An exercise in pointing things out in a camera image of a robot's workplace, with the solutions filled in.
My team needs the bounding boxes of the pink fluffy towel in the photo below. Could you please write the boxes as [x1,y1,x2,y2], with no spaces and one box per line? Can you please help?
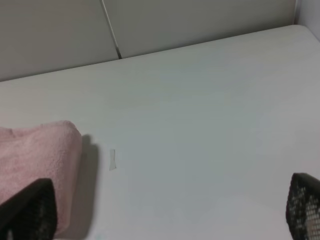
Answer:
[0,120,83,234]

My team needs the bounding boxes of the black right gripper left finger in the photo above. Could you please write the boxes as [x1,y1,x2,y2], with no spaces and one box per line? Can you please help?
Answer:
[0,178,58,240]

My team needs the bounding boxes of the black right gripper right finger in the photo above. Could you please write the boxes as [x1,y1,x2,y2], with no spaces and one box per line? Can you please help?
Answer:
[285,173,320,240]

